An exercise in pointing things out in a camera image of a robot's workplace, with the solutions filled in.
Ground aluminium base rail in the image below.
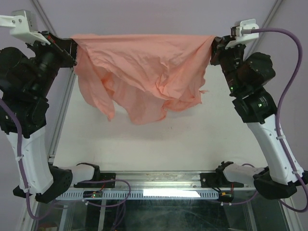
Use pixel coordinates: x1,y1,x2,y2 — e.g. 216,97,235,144
94,171,244,190

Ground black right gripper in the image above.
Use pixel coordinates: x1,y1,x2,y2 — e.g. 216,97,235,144
209,35,245,94

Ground white slotted cable duct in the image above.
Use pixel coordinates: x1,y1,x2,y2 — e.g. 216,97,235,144
57,189,219,200

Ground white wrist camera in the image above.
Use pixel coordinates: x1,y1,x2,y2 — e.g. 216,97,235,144
225,18,259,49
0,10,50,45

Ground peach pink zip jacket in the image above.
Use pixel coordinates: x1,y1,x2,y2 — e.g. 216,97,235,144
72,34,214,125

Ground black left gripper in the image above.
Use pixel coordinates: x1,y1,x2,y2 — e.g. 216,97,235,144
26,29,79,98

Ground aluminium enclosure frame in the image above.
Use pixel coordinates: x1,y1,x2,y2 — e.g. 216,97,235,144
16,0,308,231

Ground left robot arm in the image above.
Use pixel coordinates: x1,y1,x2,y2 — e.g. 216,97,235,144
0,31,101,204

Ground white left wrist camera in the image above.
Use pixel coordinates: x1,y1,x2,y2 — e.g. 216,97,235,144
0,10,50,45

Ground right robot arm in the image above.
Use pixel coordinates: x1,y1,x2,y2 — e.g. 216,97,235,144
210,36,308,200

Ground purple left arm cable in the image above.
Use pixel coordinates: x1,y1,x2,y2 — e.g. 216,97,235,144
0,97,63,221

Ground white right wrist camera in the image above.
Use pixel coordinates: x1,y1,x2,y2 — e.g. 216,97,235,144
225,18,259,49

